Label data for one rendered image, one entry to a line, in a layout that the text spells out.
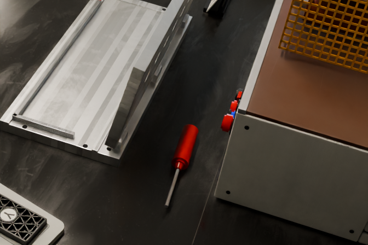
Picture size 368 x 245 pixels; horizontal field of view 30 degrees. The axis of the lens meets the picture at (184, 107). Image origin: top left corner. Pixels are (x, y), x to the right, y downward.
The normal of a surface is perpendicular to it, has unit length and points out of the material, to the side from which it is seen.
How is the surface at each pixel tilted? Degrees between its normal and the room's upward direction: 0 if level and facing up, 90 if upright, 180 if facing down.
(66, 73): 0
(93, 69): 0
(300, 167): 90
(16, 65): 0
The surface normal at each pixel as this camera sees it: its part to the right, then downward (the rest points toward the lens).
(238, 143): -0.28, 0.61
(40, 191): 0.15, -0.73
